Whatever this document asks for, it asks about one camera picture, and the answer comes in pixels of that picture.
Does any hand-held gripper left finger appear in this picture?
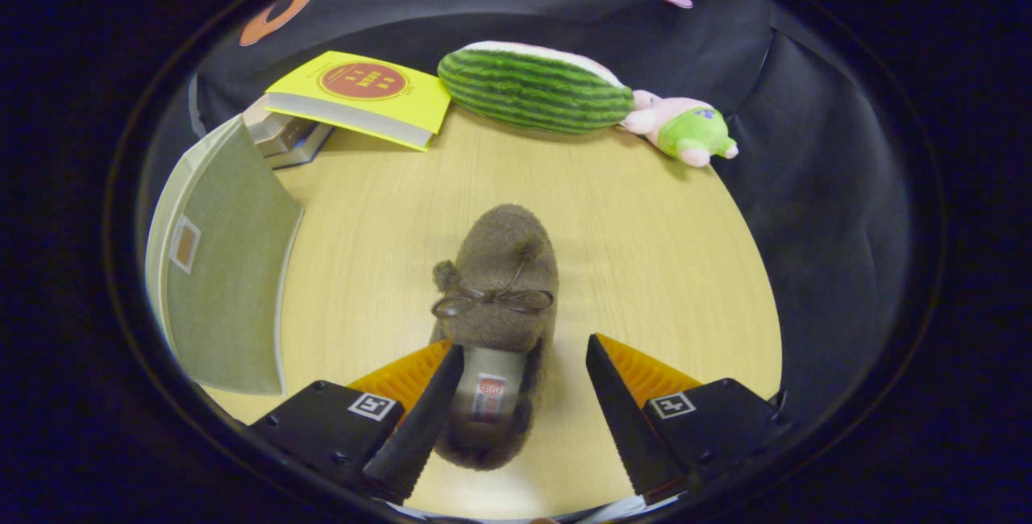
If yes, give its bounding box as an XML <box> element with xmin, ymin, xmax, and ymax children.
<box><xmin>246</xmin><ymin>339</ymin><xmax>466</xmax><ymax>506</ymax></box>

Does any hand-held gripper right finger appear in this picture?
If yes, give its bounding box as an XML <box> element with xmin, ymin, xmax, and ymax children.
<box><xmin>585</xmin><ymin>333</ymin><xmax>795</xmax><ymax>506</ymax></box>

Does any brown fuzzy shoe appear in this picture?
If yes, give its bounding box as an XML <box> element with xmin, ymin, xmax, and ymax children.
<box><xmin>427</xmin><ymin>203</ymin><xmax>560</xmax><ymax>472</ymax></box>

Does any grey-green fabric storage box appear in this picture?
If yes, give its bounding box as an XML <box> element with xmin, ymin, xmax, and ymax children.
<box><xmin>145</xmin><ymin>115</ymin><xmax>306</xmax><ymax>397</ymax></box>

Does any pink and green plush toy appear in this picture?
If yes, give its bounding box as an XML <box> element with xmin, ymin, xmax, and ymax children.
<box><xmin>619</xmin><ymin>89</ymin><xmax>739</xmax><ymax>168</ymax></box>

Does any yellow book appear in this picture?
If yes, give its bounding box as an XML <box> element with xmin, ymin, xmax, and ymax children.
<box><xmin>264</xmin><ymin>50</ymin><xmax>452</xmax><ymax>152</ymax></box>

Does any beige book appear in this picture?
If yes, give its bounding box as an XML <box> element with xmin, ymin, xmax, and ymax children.
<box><xmin>242</xmin><ymin>95</ymin><xmax>307</xmax><ymax>162</ymax></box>

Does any watermelon slice plush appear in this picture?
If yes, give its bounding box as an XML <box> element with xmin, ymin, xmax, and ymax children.
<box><xmin>437</xmin><ymin>41</ymin><xmax>636</xmax><ymax>136</ymax></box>

